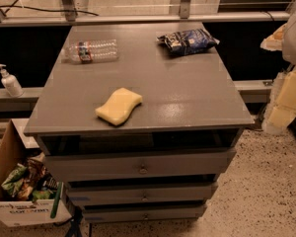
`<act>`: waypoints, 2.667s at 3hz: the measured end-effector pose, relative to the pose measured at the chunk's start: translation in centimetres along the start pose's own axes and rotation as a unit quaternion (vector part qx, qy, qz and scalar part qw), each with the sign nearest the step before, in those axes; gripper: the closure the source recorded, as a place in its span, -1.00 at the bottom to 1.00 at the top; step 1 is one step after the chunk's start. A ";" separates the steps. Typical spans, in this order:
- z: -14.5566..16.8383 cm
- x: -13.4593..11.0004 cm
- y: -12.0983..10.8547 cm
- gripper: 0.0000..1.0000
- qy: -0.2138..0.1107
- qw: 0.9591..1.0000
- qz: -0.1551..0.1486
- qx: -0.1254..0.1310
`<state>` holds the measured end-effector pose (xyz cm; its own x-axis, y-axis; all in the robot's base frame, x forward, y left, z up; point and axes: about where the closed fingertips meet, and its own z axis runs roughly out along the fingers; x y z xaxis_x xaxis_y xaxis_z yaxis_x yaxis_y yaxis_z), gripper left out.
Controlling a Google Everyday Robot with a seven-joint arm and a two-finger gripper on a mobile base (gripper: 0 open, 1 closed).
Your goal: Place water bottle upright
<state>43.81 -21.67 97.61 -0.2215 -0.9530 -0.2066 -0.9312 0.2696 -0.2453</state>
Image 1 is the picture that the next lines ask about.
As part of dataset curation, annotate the blue chip bag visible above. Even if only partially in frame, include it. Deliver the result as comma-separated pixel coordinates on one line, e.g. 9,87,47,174
157,29,219,56

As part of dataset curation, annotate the green snack bag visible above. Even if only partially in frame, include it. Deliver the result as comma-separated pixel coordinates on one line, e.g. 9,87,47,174
1,163,27,198

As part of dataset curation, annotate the top grey drawer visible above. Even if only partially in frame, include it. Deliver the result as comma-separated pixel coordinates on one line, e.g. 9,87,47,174
45,148,236,182

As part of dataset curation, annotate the metal frame rail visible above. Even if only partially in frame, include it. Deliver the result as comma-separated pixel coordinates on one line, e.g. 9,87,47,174
0,11,290,28

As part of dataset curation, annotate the middle grey drawer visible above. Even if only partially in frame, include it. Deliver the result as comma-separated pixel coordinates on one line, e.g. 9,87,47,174
67,182,218,206

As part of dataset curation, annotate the yellow sponge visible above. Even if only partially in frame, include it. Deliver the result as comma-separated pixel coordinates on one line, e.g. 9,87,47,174
95,88,143,125

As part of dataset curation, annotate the cardboard box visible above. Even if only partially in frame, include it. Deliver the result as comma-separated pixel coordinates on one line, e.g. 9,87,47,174
0,120,72,227

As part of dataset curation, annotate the white pump soap dispenser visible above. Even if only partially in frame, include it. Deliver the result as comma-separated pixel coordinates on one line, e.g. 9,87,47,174
0,64,24,97

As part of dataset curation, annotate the black cable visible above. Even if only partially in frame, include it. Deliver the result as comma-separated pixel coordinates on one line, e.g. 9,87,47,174
0,5,100,17

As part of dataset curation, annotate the brown snack bag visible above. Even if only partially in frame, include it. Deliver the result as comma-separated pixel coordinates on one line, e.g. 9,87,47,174
17,159,46,201

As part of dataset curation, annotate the clear plastic water bottle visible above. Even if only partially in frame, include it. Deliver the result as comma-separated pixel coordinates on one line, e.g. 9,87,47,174
61,39,118,64

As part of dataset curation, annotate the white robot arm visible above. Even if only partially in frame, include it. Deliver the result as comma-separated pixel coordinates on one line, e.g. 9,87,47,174
260,7,296,134

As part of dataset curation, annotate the grey drawer cabinet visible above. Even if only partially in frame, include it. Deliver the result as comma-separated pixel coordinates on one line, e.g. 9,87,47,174
25,23,253,213

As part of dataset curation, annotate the green marker pen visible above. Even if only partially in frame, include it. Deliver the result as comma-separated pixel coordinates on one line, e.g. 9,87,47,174
50,182,63,219

